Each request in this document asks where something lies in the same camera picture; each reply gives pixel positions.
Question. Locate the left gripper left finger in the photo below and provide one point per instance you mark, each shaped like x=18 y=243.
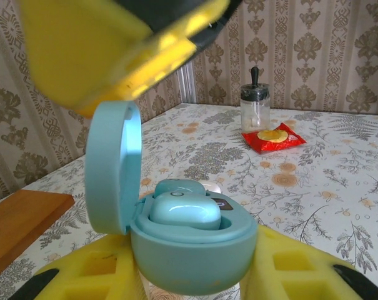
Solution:
x=82 y=275

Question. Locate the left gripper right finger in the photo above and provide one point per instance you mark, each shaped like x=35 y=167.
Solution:
x=301 y=275

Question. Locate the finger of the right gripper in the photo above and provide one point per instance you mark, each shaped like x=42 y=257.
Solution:
x=98 y=47

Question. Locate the light blue earbud case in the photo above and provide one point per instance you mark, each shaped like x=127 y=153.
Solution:
x=182 y=256

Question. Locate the red snack packet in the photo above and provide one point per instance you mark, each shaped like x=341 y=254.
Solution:
x=270 y=140

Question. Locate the small black cup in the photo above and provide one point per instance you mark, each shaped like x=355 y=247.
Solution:
x=254 y=112

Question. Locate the aluminium frame post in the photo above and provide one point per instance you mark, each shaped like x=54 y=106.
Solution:
x=185 y=84

